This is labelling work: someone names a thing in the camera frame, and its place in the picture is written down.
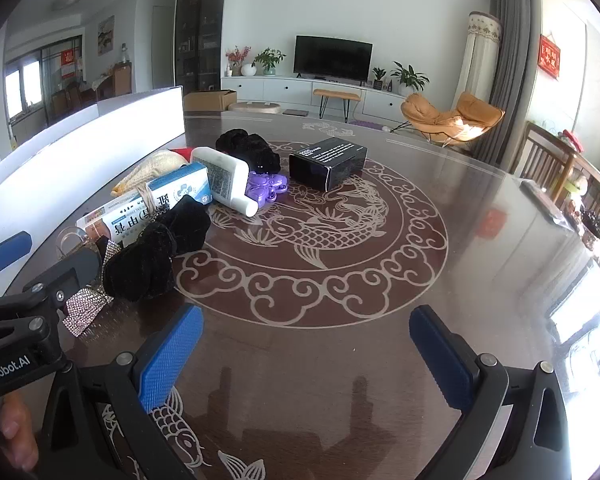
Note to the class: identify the large green potted plant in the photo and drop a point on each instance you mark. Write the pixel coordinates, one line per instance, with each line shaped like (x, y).
(410, 77)

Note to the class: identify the dark remote control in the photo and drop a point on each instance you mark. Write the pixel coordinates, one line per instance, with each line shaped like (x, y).
(545, 202)

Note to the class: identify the wooden bench with metal legs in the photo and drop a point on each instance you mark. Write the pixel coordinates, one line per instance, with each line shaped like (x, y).
(336, 92)

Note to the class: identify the black velvet scrunchie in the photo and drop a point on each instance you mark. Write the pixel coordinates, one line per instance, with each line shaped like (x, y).
(150, 260)

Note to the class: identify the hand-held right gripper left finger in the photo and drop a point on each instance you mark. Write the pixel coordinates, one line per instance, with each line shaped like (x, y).
(170, 355)

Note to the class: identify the covered standing air conditioner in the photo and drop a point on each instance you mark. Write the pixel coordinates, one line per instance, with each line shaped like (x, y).
(477, 55)

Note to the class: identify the brown cardboard box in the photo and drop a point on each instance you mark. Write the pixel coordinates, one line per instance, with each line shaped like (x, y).
(210, 100)

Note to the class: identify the white storage box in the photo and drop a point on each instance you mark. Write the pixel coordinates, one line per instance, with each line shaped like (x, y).
(80, 150)

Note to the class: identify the red flower arrangement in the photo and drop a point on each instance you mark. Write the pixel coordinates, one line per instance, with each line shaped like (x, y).
(237, 57)

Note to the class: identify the blue white medicine box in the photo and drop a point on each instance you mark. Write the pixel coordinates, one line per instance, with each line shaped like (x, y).
(180, 185)

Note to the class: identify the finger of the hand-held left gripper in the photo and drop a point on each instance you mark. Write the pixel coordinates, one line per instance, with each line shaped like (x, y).
(75, 270)
(7, 252)

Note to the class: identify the cluttered wooden shelf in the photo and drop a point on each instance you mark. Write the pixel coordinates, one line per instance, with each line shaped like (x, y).
(595, 220)

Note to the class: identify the white television cabinet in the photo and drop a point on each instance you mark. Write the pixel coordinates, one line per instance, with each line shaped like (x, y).
(280, 87)

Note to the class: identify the dark glass cabinet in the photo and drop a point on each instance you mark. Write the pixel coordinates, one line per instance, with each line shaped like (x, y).
(200, 35)

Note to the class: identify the grey curtain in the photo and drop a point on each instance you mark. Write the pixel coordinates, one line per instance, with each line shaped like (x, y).
(510, 70)

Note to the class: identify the black fluffy scrunchie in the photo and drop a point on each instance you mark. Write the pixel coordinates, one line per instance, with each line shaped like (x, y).
(250, 147)

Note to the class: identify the leafy potted plant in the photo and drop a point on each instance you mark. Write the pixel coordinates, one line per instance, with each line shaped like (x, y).
(269, 60)

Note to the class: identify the dark brown patterned desktop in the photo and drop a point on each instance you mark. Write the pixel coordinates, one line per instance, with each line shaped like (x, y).
(330, 385)

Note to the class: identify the black cardboard box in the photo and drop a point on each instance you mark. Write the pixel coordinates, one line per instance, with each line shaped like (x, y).
(327, 162)

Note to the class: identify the black television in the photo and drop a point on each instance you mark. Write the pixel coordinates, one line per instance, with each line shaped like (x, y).
(332, 57)

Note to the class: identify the clear glass bottle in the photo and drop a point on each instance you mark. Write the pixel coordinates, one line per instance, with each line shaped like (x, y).
(124, 54)

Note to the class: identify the white plastic bottle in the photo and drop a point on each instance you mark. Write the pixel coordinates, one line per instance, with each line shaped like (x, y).
(220, 175)

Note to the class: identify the red paper sign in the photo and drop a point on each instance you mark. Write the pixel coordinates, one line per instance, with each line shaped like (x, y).
(67, 63)

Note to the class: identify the wooden chair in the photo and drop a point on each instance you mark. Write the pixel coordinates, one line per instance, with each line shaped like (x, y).
(540, 155)

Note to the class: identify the purple hair claw clip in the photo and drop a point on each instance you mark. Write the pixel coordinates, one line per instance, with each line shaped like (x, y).
(265, 187)

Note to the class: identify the silver rhinestone hair bow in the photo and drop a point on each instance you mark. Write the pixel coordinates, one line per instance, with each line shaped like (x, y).
(82, 312)

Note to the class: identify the wooden sideboard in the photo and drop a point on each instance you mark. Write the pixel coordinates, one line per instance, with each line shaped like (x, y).
(122, 80)

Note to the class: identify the small potted plant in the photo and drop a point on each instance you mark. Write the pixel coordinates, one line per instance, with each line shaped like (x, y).
(378, 77)

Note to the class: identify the white round vase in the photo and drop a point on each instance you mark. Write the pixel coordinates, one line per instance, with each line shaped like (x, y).
(248, 70)

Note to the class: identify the orange lounge chair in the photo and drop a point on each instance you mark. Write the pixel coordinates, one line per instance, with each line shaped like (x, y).
(430, 115)

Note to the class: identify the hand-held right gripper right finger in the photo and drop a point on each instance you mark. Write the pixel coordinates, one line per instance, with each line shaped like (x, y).
(442, 360)

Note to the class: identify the red pink fabric pouch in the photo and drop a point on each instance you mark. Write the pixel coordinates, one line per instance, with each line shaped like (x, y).
(182, 154)

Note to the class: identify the red wall hanging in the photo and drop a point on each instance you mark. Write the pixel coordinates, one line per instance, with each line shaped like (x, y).
(550, 56)

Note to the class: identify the round wooden stool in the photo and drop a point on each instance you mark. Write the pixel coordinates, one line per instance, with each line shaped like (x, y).
(255, 107)

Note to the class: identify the person's left hand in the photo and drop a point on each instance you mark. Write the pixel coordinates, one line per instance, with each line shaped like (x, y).
(15, 427)

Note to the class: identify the framed wall painting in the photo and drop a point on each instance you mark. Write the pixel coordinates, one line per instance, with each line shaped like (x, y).
(106, 35)

